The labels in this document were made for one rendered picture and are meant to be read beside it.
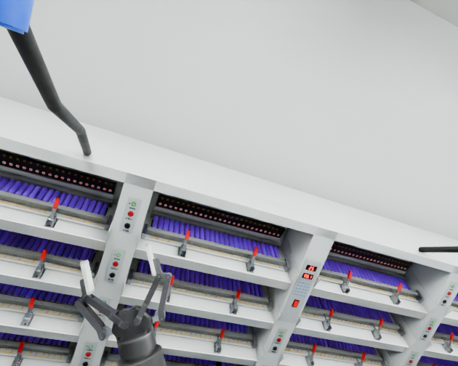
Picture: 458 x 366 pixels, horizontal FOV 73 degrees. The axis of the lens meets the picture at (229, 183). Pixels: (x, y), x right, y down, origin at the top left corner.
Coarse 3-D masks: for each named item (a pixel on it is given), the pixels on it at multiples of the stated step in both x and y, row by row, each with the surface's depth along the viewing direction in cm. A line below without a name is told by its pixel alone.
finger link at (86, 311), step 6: (78, 300) 64; (78, 306) 64; (84, 306) 64; (84, 312) 64; (90, 312) 65; (90, 318) 64; (96, 318) 65; (90, 324) 64; (96, 324) 64; (102, 324) 65; (96, 330) 64; (102, 330) 64; (102, 336) 64
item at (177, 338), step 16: (176, 320) 126; (192, 320) 129; (208, 320) 133; (112, 336) 113; (160, 336) 120; (176, 336) 123; (192, 336) 125; (208, 336) 128; (224, 336) 129; (240, 336) 131; (256, 336) 134; (176, 352) 120; (192, 352) 121; (208, 352) 123; (224, 352) 125; (240, 352) 128; (256, 352) 131
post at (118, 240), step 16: (128, 176) 97; (128, 192) 98; (144, 192) 99; (144, 208) 101; (112, 224) 100; (112, 240) 102; (128, 240) 103; (128, 256) 104; (96, 288) 105; (112, 288) 107; (112, 304) 108; (80, 336) 109; (96, 336) 111; (80, 352) 111; (96, 352) 112
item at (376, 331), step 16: (320, 304) 140; (336, 304) 144; (352, 304) 148; (304, 320) 131; (320, 320) 134; (336, 320) 138; (352, 320) 140; (368, 320) 143; (384, 320) 148; (400, 320) 150; (320, 336) 132; (336, 336) 133; (352, 336) 134; (368, 336) 138; (384, 336) 142; (400, 336) 146
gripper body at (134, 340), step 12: (120, 312) 65; (132, 312) 65; (132, 324) 65; (144, 324) 65; (120, 336) 64; (132, 336) 64; (144, 336) 63; (120, 348) 62; (132, 348) 62; (144, 348) 62
